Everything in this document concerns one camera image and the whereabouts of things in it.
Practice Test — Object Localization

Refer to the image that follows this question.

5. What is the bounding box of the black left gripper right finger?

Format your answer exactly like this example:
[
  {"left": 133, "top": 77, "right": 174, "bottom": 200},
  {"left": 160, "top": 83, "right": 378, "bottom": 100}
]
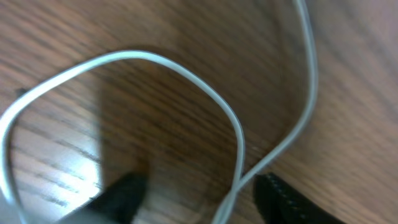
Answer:
[{"left": 253, "top": 172, "right": 344, "bottom": 224}]

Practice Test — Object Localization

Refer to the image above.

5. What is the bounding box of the white thin cable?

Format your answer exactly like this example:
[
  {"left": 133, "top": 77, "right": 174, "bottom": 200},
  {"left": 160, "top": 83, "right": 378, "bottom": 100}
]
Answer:
[{"left": 0, "top": 0, "right": 320, "bottom": 224}]

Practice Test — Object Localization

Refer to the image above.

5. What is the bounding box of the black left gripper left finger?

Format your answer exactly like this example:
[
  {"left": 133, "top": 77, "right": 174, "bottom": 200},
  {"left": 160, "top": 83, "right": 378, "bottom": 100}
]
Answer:
[{"left": 58, "top": 172, "right": 148, "bottom": 224}]

